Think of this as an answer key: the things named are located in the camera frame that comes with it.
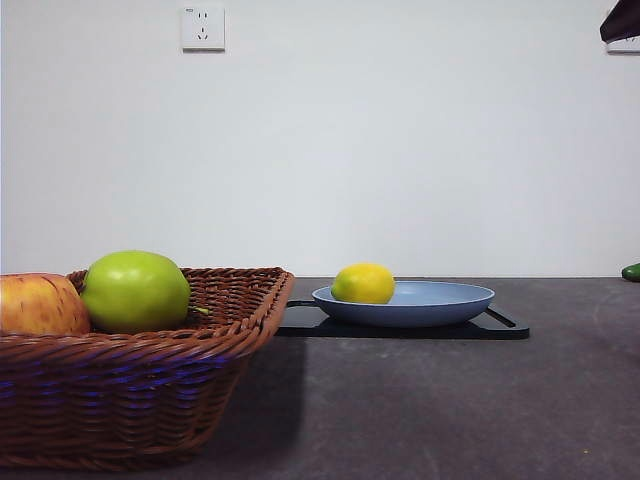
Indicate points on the red yellow apple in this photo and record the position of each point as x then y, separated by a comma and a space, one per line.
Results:
35, 305

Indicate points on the green vegetable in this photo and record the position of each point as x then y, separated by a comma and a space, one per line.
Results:
632, 271

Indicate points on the brown woven wicker basket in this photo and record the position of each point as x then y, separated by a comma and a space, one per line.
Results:
125, 395

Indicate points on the flat black tray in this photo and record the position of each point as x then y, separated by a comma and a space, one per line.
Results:
490, 328

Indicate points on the green apple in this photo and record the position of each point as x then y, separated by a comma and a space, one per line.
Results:
135, 290

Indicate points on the blue round plate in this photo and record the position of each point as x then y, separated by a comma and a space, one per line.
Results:
420, 307

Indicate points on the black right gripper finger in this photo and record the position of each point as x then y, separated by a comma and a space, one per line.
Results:
622, 22

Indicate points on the yellow green lemon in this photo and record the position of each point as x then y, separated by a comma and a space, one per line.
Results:
364, 283

